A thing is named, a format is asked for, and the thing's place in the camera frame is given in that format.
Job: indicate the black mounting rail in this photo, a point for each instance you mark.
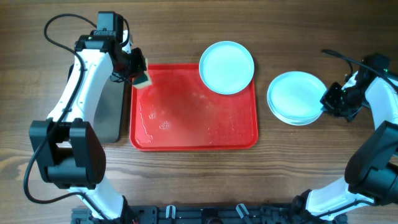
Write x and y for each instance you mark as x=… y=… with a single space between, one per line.
x=261 y=214

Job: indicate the black water tray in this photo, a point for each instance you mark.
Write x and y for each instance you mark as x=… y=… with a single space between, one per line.
x=101 y=103

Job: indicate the green yellow sponge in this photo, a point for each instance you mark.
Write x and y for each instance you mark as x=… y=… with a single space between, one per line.
x=141 y=81

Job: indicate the light blue bottom plate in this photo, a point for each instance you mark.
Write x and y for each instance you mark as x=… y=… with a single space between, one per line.
x=296 y=86

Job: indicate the red plastic tray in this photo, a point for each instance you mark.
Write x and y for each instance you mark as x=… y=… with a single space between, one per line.
x=177 y=112

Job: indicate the light blue top plate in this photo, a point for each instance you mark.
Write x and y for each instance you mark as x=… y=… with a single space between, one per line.
x=226 y=67

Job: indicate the light blue plate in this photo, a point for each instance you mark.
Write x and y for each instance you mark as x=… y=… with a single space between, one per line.
x=296 y=86
x=226 y=67

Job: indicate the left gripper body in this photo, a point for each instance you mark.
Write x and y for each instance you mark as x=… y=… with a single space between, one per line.
x=133 y=65

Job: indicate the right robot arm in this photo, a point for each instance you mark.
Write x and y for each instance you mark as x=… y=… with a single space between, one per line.
x=370 y=178

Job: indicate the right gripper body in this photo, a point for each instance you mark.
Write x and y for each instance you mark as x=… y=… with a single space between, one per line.
x=349 y=100

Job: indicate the white plate with stain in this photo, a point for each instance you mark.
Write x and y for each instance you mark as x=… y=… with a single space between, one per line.
x=296 y=114

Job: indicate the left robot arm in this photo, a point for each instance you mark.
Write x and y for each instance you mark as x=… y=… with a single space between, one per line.
x=66 y=148

